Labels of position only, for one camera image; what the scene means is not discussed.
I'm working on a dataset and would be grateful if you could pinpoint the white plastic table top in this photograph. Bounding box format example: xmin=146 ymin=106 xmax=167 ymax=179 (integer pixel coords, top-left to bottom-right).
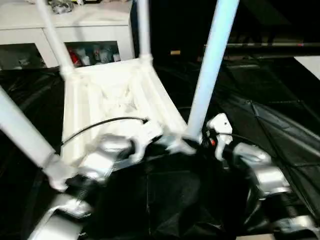
xmin=42 ymin=57 xmax=198 ymax=193

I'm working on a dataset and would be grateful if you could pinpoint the black plastic mat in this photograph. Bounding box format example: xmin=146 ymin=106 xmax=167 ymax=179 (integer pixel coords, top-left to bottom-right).
xmin=0 ymin=53 xmax=320 ymax=240

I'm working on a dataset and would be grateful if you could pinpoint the long dark metal rod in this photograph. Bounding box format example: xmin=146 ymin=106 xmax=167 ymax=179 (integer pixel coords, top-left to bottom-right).
xmin=203 ymin=42 xmax=320 ymax=50

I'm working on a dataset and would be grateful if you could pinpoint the white flat board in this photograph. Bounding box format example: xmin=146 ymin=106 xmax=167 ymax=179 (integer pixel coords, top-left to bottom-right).
xmin=293 ymin=56 xmax=320 ymax=81

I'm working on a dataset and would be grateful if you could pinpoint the white cabinet with glass doors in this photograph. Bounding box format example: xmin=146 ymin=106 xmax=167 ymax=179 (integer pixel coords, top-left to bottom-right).
xmin=0 ymin=0 xmax=137 ymax=70

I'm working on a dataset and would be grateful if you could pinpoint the shiny silver ornament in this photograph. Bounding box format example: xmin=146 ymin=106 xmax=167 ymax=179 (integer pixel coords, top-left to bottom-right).
xmin=51 ymin=0 xmax=76 ymax=13

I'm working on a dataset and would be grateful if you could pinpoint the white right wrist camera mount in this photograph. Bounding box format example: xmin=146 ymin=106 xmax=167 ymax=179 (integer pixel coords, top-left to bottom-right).
xmin=206 ymin=113 xmax=233 ymax=161

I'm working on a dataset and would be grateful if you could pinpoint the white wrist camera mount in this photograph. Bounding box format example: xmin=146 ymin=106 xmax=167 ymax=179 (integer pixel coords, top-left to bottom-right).
xmin=131 ymin=119 xmax=163 ymax=163
xmin=206 ymin=113 xmax=233 ymax=161

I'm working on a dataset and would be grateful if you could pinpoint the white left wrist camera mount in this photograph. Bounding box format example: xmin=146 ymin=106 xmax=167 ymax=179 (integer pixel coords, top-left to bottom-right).
xmin=131 ymin=119 xmax=163 ymax=163

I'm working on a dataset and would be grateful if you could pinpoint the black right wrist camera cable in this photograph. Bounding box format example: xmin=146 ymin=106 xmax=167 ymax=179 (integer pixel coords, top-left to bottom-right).
xmin=212 ymin=132 xmax=288 ymax=171

